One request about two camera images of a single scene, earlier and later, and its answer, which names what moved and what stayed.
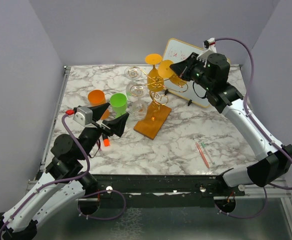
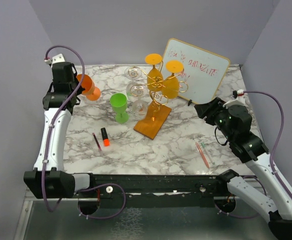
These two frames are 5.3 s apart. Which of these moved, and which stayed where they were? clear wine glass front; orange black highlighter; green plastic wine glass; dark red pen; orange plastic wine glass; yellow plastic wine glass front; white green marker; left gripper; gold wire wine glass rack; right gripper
Moved: yellow plastic wine glass front; left gripper; orange plastic wine glass; right gripper
Stayed: orange black highlighter; clear wine glass front; green plastic wine glass; gold wire wine glass rack; white green marker; dark red pen
